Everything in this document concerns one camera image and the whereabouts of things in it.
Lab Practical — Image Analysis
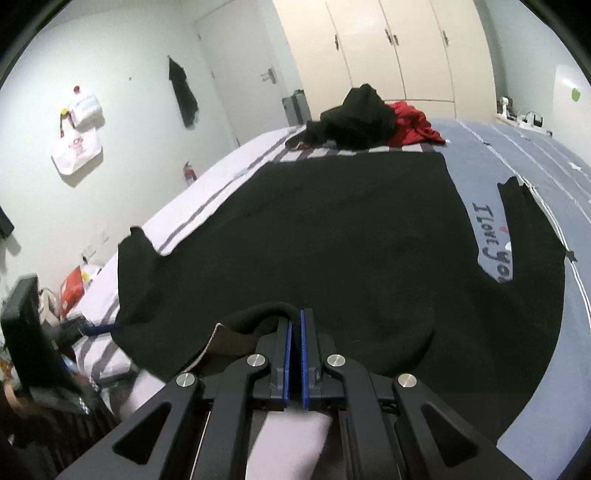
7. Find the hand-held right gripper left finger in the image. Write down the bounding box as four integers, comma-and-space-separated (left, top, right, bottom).
58, 318, 293, 480

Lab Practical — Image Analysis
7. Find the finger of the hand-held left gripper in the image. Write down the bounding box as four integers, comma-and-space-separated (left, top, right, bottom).
60, 322, 119, 345

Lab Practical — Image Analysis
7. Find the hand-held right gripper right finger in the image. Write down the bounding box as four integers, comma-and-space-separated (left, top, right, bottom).
300, 309, 546, 480

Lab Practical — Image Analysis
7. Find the black shirt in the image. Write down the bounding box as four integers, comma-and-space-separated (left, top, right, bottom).
113, 150, 573, 444

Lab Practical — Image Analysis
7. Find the pile of black clothes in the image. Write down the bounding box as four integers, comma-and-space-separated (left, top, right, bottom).
285, 83, 398, 152

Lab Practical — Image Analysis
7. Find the red packet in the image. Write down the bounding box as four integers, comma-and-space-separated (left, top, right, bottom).
60, 267, 88, 308

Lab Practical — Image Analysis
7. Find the white tote bag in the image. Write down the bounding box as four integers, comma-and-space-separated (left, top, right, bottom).
51, 127, 105, 176

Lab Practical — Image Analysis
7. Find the black hanging garment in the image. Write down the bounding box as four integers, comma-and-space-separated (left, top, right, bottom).
167, 55, 200, 130

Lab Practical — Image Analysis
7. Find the dark ribbed suitcase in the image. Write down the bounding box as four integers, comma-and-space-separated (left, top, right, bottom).
281, 90, 311, 126

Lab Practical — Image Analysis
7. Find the red garment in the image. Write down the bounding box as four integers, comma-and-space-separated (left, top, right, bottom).
385, 102, 448, 147

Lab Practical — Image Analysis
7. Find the white door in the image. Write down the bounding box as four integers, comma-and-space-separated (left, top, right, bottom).
194, 0, 301, 146

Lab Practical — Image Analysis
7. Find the striped star print bed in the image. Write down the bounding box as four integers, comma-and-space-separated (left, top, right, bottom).
60, 117, 591, 480

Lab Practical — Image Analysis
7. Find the cream wardrobe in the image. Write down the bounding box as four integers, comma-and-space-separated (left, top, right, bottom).
272, 0, 497, 125

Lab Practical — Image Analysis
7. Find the white nightstand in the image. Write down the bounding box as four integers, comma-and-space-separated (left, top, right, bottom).
496, 113, 555, 136

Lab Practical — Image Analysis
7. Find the white headboard with apple stickers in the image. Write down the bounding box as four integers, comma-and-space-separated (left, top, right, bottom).
551, 65, 591, 134

